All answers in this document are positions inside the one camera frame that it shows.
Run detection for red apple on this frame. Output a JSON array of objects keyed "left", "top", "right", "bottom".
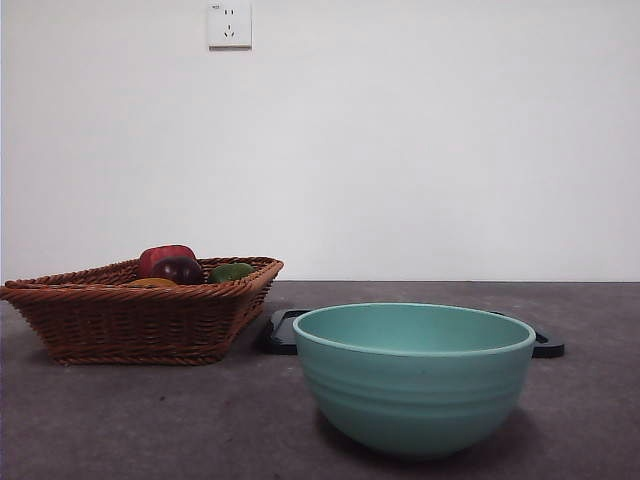
[{"left": 138, "top": 244, "right": 198, "bottom": 276}]

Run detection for green fruit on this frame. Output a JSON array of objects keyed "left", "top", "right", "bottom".
[{"left": 207, "top": 262, "right": 256, "bottom": 284}]

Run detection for white wall socket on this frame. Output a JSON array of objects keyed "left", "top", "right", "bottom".
[{"left": 208, "top": 0, "right": 253, "bottom": 50}]

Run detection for black rectangular tray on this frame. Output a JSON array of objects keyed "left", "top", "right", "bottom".
[{"left": 257, "top": 308, "right": 566, "bottom": 358}]

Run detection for brown wicker basket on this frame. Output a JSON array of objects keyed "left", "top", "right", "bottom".
[{"left": 0, "top": 256, "right": 285, "bottom": 366}]

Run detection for teal bowl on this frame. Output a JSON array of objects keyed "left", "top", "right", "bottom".
[{"left": 292, "top": 302, "right": 537, "bottom": 462}]

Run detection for dark purple fruit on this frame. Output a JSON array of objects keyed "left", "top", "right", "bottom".
[{"left": 149, "top": 256, "right": 205, "bottom": 286}]

